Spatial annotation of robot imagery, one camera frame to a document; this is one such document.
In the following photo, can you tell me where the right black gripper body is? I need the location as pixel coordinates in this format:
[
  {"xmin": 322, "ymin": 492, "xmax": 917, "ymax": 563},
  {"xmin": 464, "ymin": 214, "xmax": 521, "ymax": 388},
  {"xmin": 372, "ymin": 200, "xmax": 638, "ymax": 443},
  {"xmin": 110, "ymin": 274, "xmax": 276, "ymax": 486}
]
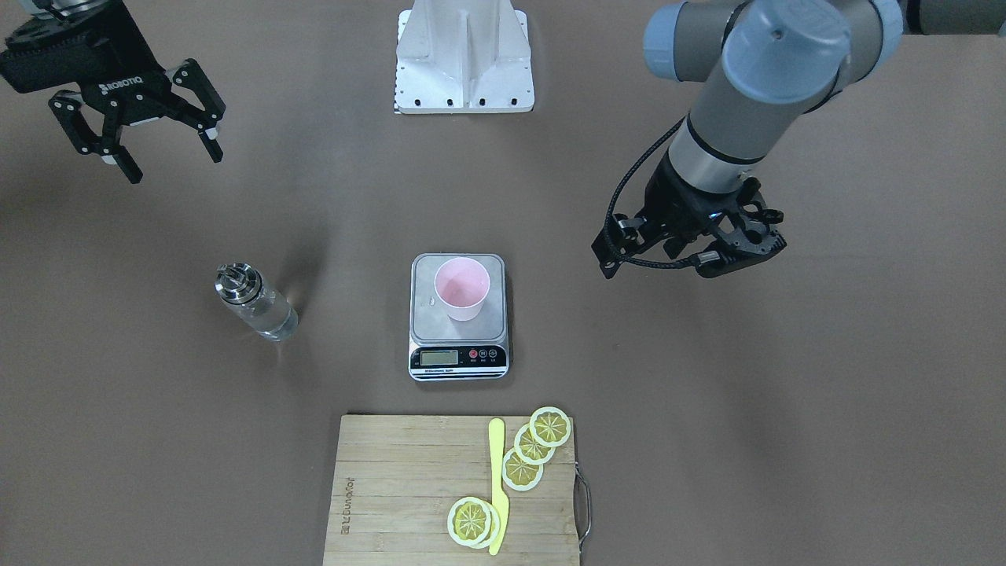
[{"xmin": 2, "ymin": 1, "xmax": 170, "ymax": 125}]

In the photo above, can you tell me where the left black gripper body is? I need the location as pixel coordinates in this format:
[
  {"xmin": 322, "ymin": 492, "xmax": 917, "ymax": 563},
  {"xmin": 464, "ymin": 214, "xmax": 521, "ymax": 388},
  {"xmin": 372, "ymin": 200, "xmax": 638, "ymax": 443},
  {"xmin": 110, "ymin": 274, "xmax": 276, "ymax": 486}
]
[{"xmin": 641, "ymin": 154, "xmax": 740, "ymax": 253}]

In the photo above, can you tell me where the pink plastic cup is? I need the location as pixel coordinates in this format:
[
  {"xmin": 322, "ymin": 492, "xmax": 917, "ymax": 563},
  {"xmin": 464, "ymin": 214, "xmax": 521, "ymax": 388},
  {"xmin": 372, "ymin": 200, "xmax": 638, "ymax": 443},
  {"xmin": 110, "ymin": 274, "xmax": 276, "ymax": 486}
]
[{"xmin": 434, "ymin": 257, "xmax": 491, "ymax": 322}]

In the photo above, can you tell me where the glass sauce bottle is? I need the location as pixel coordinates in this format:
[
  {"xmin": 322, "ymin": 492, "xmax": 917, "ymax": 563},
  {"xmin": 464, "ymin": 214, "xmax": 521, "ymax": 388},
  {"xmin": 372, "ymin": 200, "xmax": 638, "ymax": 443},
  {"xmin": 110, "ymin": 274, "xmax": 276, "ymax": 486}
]
[{"xmin": 213, "ymin": 263, "xmax": 299, "ymax": 343}]

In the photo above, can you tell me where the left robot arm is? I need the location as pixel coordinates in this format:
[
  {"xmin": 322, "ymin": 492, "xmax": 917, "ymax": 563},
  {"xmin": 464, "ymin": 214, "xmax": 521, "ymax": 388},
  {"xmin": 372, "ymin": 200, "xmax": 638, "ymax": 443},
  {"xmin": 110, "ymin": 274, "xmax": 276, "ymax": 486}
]
[{"xmin": 592, "ymin": 1, "xmax": 1004, "ymax": 279}]

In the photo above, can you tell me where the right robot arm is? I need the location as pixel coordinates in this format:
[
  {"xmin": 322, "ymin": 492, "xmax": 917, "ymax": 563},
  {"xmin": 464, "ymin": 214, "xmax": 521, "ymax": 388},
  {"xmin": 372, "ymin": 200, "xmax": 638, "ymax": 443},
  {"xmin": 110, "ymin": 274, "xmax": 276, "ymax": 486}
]
[{"xmin": 1, "ymin": 1, "xmax": 226, "ymax": 184}]

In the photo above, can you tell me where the digital kitchen scale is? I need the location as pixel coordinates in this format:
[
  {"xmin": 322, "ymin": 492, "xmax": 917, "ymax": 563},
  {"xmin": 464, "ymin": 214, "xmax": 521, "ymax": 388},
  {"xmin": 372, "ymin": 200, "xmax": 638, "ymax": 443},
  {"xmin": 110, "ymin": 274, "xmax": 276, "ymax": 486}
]
[{"xmin": 407, "ymin": 253, "xmax": 511, "ymax": 382}]

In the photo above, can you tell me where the lemon slice far end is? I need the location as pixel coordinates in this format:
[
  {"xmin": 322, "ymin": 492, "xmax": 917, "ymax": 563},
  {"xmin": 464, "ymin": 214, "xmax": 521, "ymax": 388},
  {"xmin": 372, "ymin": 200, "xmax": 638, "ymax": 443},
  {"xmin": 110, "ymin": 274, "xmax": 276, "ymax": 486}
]
[{"xmin": 529, "ymin": 406, "xmax": 574, "ymax": 448}]

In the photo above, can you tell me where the yellow plastic knife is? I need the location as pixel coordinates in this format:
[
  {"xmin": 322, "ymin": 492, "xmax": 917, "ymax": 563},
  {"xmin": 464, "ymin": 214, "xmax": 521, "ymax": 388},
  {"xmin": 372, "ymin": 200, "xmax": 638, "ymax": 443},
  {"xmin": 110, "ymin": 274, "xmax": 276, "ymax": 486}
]
[{"xmin": 488, "ymin": 417, "xmax": 510, "ymax": 556}]

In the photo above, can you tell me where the lemon slice under knife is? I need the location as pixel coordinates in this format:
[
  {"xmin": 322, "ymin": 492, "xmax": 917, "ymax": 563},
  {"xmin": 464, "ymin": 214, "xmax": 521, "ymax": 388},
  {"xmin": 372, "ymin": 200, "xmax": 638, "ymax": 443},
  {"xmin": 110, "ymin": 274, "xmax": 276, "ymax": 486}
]
[{"xmin": 473, "ymin": 504, "xmax": 501, "ymax": 550}]

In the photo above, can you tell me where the bamboo cutting board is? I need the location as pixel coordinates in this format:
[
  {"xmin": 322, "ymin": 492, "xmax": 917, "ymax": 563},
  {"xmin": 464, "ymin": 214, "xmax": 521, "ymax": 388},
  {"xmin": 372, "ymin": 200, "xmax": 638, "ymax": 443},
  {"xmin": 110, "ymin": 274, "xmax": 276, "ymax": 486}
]
[{"xmin": 323, "ymin": 414, "xmax": 590, "ymax": 565}]

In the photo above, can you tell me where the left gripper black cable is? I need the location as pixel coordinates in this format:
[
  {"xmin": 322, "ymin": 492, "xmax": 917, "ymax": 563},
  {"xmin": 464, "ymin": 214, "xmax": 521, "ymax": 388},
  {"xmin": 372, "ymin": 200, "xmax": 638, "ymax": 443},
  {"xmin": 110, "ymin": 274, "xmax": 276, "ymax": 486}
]
[{"xmin": 601, "ymin": 118, "xmax": 708, "ymax": 270}]

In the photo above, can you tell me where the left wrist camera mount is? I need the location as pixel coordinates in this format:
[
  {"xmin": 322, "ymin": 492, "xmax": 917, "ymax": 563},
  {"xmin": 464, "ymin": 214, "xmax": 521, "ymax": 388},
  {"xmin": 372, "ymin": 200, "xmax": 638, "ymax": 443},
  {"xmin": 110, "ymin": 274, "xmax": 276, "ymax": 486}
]
[{"xmin": 696, "ymin": 177, "xmax": 787, "ymax": 278}]

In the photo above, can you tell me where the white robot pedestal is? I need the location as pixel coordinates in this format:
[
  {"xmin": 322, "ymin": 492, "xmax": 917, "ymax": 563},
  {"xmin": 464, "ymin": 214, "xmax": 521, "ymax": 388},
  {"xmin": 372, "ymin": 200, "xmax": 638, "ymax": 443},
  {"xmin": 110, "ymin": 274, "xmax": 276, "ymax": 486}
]
[{"xmin": 393, "ymin": 1, "xmax": 535, "ymax": 115}]

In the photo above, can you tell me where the lemon slice near handle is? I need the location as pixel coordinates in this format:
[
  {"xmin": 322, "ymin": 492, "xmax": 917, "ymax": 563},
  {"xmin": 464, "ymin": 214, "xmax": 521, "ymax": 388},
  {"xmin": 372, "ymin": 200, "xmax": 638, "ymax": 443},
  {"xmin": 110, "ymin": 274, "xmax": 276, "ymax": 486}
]
[{"xmin": 446, "ymin": 497, "xmax": 489, "ymax": 549}]

